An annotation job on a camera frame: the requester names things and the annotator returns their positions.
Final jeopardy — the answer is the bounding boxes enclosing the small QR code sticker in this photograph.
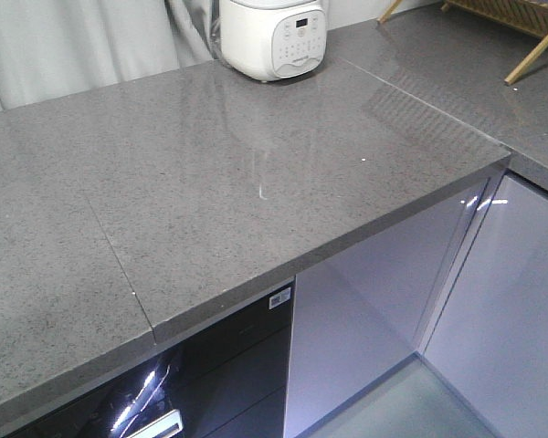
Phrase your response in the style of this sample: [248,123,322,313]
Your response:
[269,289,291,309]

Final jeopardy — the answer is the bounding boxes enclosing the grey cabinet door front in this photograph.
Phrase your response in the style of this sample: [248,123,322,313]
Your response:
[283,182,486,437]

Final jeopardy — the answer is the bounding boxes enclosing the black disinfection drawer cabinet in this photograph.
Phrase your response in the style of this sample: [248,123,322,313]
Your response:
[13,282,294,437]

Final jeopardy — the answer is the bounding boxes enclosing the white blender appliance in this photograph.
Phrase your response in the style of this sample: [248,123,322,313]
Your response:
[218,1,327,82]

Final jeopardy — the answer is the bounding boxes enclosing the grey side cabinet door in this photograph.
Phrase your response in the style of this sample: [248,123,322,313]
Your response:
[426,175,548,437]

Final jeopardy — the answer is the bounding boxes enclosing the light grey curtain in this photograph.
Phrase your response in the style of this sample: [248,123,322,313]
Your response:
[0,1,218,111]

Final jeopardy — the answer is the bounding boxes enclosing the wooden dish rack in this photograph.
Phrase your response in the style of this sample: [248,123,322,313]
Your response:
[376,0,548,87]

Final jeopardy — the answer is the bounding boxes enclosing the silver upper drawer handle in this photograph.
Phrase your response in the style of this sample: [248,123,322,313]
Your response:
[129,410,184,438]

